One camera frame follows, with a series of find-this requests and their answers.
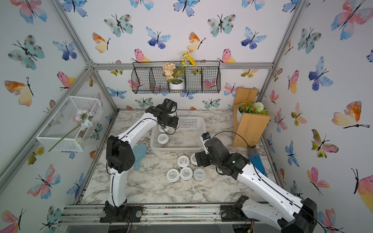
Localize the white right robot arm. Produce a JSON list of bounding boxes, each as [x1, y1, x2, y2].
[[195, 133, 317, 233]]

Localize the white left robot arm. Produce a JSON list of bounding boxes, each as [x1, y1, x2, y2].
[[105, 99, 178, 216]]

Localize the yogurt cup without cap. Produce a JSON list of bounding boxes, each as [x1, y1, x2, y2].
[[193, 168, 207, 182]]

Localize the white plastic perforated basket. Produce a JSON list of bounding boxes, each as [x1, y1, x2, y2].
[[150, 116, 206, 152]]

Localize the blue black work glove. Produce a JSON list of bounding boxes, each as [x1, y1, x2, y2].
[[249, 147, 267, 177]]

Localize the wooden corner shelf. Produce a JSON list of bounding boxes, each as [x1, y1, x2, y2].
[[232, 87, 271, 148]]

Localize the white pot beige flowers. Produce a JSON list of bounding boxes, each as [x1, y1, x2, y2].
[[162, 51, 197, 91]]

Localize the white pot green plant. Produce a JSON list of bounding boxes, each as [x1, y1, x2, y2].
[[237, 101, 269, 123]]

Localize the pink artificial flower stem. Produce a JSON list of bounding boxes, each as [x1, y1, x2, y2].
[[48, 109, 96, 151]]

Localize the black wire wall basket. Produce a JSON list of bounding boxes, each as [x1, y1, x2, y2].
[[129, 60, 221, 94]]

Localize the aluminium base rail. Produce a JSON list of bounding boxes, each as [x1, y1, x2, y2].
[[55, 202, 305, 226]]

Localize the white wire mesh box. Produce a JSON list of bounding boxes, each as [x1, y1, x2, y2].
[[36, 96, 103, 152]]

